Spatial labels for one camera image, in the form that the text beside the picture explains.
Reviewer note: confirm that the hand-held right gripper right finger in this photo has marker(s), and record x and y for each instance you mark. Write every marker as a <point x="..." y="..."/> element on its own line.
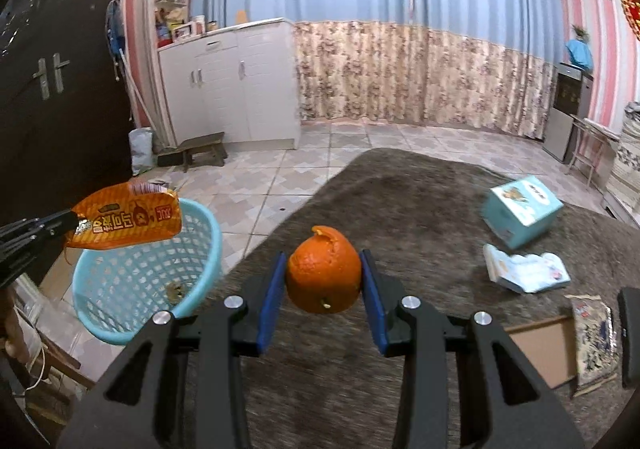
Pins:
<point x="375" y="309"/>

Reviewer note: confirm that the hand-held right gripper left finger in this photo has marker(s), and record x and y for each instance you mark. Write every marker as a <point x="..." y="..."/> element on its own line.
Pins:
<point x="267" y="301"/>

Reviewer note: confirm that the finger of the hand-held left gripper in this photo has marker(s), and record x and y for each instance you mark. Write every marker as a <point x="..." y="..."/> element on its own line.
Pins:
<point x="20" y="261"/>
<point x="40" y="226"/>

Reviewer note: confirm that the orange fruits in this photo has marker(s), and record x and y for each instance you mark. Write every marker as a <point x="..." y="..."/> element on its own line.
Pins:
<point x="322" y="274"/>

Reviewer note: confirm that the orange snack packet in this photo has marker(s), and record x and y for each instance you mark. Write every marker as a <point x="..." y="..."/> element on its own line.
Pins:
<point x="125" y="221"/>

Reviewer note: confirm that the light blue plastic basket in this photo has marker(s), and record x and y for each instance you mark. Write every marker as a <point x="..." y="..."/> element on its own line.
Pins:
<point x="130" y="279"/>

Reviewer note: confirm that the black door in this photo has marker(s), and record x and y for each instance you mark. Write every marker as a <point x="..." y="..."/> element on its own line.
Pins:
<point x="75" y="139"/>

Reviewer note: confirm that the brown fuzzy mat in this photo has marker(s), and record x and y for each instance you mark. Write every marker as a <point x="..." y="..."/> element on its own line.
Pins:
<point x="400" y="199"/>

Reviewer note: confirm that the white plastic bag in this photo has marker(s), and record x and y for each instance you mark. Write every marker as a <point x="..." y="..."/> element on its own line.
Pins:
<point x="141" y="151"/>

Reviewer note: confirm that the broom stick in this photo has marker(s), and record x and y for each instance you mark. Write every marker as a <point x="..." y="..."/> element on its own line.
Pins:
<point x="142" y="101"/>

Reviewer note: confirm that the small wooden stool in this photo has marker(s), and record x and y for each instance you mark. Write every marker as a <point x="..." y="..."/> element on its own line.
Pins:
<point x="197" y="146"/>

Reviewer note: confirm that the brown cardboard sheet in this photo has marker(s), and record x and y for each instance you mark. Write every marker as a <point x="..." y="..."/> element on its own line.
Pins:
<point x="542" y="354"/>

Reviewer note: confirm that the teal cardboard box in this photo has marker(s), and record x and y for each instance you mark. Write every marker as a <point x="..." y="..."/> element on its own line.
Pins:
<point x="522" y="214"/>

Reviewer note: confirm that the blue hanging object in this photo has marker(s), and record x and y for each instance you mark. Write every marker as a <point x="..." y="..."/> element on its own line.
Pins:
<point x="115" y="34"/>

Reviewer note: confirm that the white cabinet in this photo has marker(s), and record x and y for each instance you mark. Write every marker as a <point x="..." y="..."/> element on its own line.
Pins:
<point x="250" y="94"/>

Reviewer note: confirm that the grey patterned snack packet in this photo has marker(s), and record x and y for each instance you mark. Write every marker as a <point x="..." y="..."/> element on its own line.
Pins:
<point x="592" y="344"/>

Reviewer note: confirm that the black rectangular object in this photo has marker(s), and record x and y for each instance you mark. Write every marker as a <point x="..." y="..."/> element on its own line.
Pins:
<point x="631" y="339"/>

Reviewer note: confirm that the grey water dispenser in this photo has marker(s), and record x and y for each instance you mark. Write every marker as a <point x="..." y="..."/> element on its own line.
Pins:
<point x="565" y="119"/>

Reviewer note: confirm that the orange card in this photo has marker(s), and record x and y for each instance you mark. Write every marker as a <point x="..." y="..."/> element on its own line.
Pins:
<point x="241" y="17"/>

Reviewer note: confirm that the patterned cloth covered cabinet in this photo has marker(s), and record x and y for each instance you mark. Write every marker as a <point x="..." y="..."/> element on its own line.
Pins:
<point x="625" y="169"/>

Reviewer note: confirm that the blue and floral curtain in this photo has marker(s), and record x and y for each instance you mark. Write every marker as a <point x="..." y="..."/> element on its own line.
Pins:
<point x="375" y="4"/>

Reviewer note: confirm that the plant with blue cover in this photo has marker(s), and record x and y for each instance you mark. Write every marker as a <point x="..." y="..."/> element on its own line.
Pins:
<point x="580" y="54"/>

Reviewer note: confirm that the small photo frame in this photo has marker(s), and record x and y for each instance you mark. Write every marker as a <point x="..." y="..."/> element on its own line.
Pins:
<point x="182" y="31"/>

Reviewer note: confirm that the red heart wall decoration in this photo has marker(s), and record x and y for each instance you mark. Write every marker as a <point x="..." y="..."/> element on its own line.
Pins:
<point x="632" y="11"/>

